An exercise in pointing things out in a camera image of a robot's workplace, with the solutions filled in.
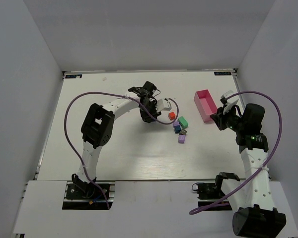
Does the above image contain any red wood block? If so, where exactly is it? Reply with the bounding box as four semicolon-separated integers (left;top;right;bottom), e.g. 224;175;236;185
168;112;176;120

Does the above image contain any teal small wood block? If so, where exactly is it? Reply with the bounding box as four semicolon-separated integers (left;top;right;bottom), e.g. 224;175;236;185
173;125;181;134

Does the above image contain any green wood block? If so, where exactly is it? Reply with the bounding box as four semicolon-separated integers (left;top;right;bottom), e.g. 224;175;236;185
178;116;189;128

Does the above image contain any grey wood block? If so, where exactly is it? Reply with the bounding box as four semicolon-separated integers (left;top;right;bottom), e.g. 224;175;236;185
179;129;187;136

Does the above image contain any lilac wood block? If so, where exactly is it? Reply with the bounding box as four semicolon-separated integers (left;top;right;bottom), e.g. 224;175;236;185
178;134;186;144

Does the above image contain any pink plastic box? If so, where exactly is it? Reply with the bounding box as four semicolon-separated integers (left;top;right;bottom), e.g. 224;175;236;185
194;90;217;123

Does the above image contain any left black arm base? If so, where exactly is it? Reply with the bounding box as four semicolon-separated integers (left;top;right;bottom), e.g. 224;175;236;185
62;182;115;211

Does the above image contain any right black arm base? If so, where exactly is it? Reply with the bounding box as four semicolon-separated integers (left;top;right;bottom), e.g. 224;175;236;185
191;172;240;207

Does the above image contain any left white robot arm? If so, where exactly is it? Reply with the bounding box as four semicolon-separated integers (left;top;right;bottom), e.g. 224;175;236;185
72;81;161;196

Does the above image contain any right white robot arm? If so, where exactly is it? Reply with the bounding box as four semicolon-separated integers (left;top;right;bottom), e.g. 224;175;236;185
211;103;286;238

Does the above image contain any right blue table label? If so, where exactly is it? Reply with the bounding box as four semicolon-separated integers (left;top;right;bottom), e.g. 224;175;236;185
214;71;231;76

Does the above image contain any blue table label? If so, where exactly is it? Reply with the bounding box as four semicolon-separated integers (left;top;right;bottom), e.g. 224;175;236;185
65;74;82;79
214;71;231;76

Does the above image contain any left blue table label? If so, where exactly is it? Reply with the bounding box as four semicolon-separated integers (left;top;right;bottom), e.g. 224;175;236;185
65;74;82;79

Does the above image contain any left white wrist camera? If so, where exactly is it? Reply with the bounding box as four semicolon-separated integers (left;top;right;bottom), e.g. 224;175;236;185
155;99;172;112

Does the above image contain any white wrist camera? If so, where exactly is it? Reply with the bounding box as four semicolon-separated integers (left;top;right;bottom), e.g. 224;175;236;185
155;99;172;112
220;90;239;114

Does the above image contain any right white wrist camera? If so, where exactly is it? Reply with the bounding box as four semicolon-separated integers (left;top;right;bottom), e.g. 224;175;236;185
220;90;239;114

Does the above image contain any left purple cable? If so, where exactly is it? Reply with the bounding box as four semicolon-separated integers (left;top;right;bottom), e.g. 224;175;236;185
65;91;180;209

